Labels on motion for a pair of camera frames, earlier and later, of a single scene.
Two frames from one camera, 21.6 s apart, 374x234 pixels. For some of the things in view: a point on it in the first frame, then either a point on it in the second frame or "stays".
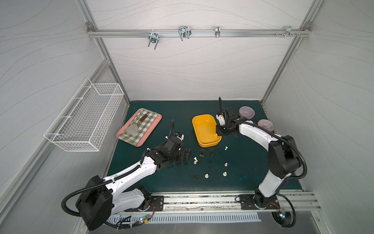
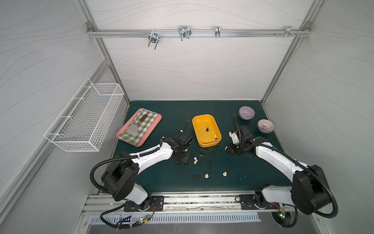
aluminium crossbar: x=199 y=33 stays
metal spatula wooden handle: x=133 y=129 stays
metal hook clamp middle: x=184 y=32 stays
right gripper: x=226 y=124 to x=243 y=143
